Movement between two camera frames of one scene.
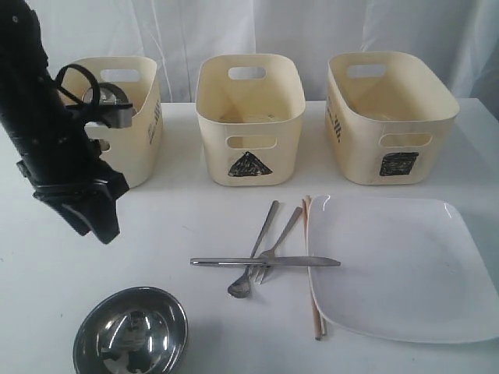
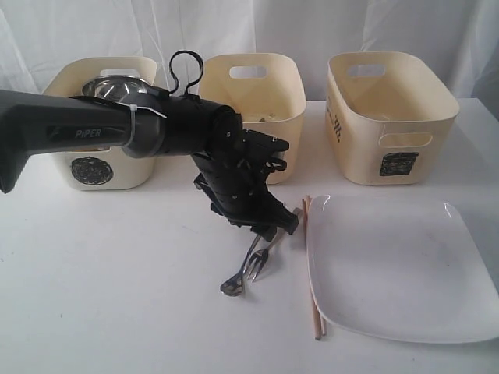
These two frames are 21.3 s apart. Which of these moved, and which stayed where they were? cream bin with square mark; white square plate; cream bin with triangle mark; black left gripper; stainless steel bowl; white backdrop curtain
Moved: black left gripper; stainless steel bowl
Stayed: cream bin with square mark; white square plate; white backdrop curtain; cream bin with triangle mark
